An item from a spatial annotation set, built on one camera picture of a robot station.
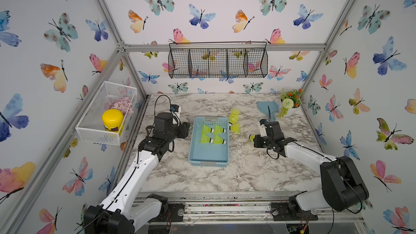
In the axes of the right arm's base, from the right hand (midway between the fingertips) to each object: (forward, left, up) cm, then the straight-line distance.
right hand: (255, 137), depth 91 cm
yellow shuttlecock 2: (-1, +21, -3) cm, 21 cm away
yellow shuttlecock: (0, +28, -3) cm, 29 cm away
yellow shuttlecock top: (+17, +12, -3) cm, 21 cm away
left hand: (-2, +37, +16) cm, 40 cm away
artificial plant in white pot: (+22, -22, +8) cm, 32 cm away
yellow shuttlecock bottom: (+7, +21, -4) cm, 22 cm away
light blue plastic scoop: (+29, -17, -7) cm, 35 cm away
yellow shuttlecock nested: (+9, +11, -5) cm, 15 cm away
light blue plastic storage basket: (-9, +26, -6) cm, 28 cm away
